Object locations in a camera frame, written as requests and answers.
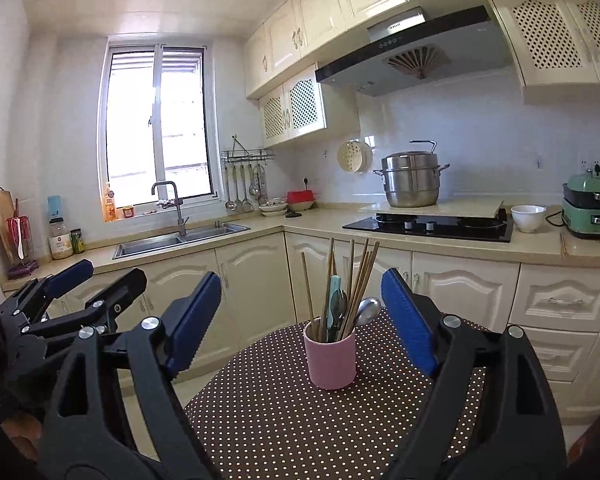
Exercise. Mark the grey kitchen faucet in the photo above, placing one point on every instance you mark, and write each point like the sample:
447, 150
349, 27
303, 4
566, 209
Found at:
180, 222

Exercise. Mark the cream upper wall cabinets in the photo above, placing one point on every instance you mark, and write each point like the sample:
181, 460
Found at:
320, 15

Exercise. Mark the black glass gas cooktop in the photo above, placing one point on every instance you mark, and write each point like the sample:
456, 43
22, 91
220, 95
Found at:
370, 225

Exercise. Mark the orange dish soap bottle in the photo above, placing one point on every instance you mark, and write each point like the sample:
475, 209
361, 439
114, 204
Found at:
110, 207

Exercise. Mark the wooden chopstick pair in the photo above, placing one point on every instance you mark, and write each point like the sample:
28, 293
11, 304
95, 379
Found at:
562, 244

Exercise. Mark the bunch of wooden chopsticks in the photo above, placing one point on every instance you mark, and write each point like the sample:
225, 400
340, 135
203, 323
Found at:
308, 285

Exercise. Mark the pink cup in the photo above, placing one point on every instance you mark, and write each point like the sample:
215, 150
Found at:
330, 365

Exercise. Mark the brown polka dot tablecloth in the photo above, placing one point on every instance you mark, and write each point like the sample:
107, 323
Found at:
280, 410

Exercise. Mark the blue plastic bottle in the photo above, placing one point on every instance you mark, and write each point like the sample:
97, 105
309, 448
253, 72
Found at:
54, 206

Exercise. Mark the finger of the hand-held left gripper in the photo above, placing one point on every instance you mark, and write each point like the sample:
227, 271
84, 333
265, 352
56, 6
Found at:
125, 290
70, 275

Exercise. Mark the white framed window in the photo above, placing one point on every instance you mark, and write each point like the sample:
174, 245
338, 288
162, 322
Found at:
130, 125

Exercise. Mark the person's left hand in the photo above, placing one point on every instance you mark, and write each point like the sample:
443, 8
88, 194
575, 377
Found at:
22, 435

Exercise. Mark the wooden cutting board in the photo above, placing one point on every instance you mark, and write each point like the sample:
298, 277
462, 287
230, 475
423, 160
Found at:
0, 220

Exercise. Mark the white bowl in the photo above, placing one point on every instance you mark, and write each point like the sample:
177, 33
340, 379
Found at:
528, 220

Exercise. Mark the red lidded container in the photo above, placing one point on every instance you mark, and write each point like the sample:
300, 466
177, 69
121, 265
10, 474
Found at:
300, 196

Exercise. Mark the metal wall utensil rack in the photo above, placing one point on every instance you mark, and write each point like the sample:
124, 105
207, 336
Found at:
247, 155

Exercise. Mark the beige stone countertop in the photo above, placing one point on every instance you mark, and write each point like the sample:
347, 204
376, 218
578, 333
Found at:
300, 225

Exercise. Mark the green electric cooker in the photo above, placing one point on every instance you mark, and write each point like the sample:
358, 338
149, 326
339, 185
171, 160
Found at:
587, 220

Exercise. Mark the grey range hood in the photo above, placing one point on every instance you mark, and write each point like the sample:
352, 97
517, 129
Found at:
360, 77

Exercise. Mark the cream base cabinets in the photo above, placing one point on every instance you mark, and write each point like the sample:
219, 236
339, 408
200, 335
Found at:
260, 280

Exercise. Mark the small glass jar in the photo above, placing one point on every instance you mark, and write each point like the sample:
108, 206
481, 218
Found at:
127, 212

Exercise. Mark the small dark green jar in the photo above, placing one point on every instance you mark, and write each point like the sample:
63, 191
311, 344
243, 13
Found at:
77, 242

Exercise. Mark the hanging small metal strainer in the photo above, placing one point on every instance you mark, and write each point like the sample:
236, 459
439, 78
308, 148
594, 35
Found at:
254, 190

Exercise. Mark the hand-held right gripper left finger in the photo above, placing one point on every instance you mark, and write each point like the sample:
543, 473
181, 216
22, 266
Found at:
195, 320

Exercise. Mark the metal spoon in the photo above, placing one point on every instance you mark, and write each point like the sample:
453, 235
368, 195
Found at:
369, 310
341, 301

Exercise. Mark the wall socket with black plug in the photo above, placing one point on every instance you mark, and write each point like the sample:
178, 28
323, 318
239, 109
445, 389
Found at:
307, 180

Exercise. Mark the crumpled dish rag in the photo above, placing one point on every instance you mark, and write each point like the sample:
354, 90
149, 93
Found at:
170, 203

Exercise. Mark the cream perforated steamer plate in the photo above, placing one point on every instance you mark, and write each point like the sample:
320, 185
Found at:
350, 157

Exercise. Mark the white double wall socket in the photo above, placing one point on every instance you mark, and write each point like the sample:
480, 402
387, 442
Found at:
585, 165

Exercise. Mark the hanging metal ladle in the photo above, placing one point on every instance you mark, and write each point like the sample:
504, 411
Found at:
230, 205

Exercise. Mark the cream lattice door cabinet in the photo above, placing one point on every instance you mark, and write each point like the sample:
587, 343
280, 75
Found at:
340, 110
555, 92

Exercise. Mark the large jar beige contents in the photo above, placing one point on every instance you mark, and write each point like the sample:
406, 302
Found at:
61, 245

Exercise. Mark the stainless steel steamer pot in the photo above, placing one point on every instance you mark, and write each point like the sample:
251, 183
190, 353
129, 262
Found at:
410, 190

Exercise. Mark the red knife holder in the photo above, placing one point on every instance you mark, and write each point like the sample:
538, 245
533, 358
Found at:
22, 270

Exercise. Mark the hanging metal spatula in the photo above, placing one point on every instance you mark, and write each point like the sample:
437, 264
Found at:
248, 206

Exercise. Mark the beige stone board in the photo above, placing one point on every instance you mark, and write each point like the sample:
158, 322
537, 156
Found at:
470, 207

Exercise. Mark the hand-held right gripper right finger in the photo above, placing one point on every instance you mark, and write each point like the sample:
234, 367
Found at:
410, 320

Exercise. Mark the stacked white bowls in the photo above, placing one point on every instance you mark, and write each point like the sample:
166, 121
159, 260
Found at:
274, 211

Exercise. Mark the stainless steel double sink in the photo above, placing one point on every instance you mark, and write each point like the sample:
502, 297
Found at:
145, 247

